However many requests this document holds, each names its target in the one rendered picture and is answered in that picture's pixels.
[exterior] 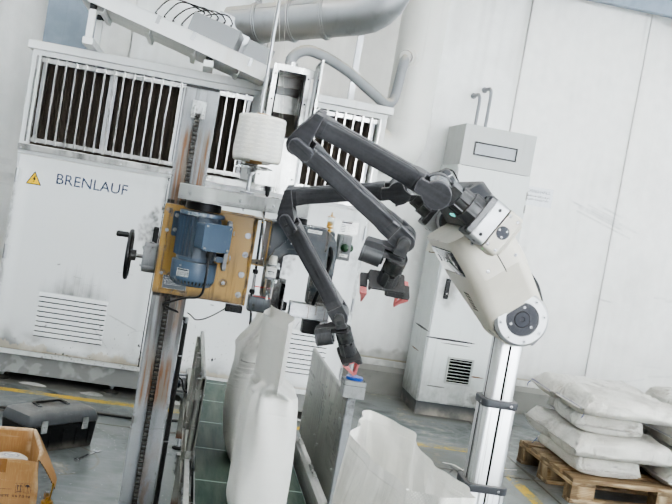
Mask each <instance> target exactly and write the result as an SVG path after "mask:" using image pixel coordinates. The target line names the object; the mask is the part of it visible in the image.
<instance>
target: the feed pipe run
mask: <svg viewBox="0 0 672 504"><path fill-rule="evenodd" d="M409 1H410V0H328V1H327V4H323V5H326V7H323V8H326V10H323V12H325V11H326V13H323V15H326V17H323V19H326V20H324V21H323V22H326V23H327V24H324V26H326V25H327V27H324V28H325V29H328V30H325V31H326V32H327V31H329V33H326V34H330V35H328V37H329V38H332V37H333V38H335V37H348V36H358V37H357V43H356V49H355V54H354V60H353V66H352V68H353V69H354V70H356V72H358V69H359V64H360V58H361V52H362V46H363V40H364V35H366V34H370V33H375V32H377V31H379V30H381V29H383V28H385V27H387V26H388V25H390V24H391V23H392V22H393V21H394V20H395V19H397V18H398V17H399V16H400V15H401V14H402V12H403V11H404V9H405V7H406V6H407V4H408V3H409ZM355 87H356V85H355V84H354V83H353V82H352V81H350V84H349V89H348V95H347V99H350V100H353V99H354V93H355Z"/></svg>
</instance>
